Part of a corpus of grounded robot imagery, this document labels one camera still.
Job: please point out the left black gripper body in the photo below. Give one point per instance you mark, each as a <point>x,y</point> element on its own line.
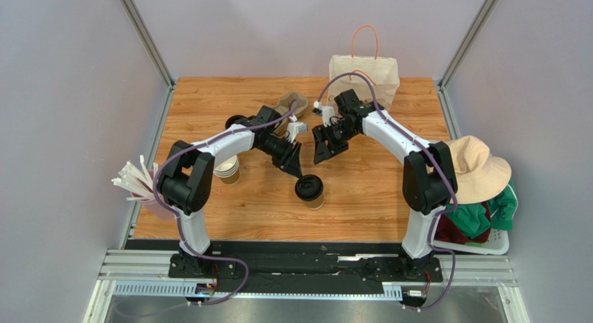
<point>278,150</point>

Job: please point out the single black cup lid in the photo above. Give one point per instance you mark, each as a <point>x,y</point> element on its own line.
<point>309,187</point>

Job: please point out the pink cup with straws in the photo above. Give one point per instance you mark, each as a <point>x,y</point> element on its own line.
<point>138,181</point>

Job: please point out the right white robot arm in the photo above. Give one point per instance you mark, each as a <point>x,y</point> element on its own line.
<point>428,182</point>

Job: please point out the aluminium frame base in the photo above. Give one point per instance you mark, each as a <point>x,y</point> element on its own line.
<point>146,274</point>

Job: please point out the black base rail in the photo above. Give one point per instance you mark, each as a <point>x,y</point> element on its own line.
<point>336,268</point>

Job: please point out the green garment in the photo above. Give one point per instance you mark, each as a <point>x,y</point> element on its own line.
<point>502,208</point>

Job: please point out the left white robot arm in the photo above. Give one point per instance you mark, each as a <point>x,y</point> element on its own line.
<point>182,184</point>

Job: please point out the paper takeout bag orange handles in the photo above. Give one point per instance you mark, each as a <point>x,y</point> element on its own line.
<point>364,74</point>

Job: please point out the beige bucket hat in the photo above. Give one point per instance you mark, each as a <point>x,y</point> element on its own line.
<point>480,175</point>

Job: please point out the stack of paper cups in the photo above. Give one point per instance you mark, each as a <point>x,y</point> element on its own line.
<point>228,171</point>

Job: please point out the white plastic basket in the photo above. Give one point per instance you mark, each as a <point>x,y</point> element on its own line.
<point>480,248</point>

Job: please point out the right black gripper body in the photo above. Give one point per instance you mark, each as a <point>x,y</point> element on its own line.
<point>327,137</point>

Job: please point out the dark red garment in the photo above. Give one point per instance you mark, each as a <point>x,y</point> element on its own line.
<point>467,224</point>

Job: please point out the stack of black lids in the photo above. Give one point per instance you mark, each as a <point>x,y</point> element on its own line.
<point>236,120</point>

